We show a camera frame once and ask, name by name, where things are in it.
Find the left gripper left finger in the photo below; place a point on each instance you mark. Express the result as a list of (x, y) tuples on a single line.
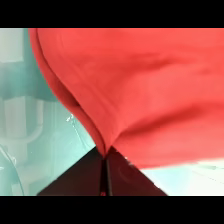
[(80, 180)]

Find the red T-shirt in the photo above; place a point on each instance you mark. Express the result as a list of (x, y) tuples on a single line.
[(140, 86)]

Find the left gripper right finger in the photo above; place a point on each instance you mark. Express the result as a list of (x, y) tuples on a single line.
[(133, 181)]

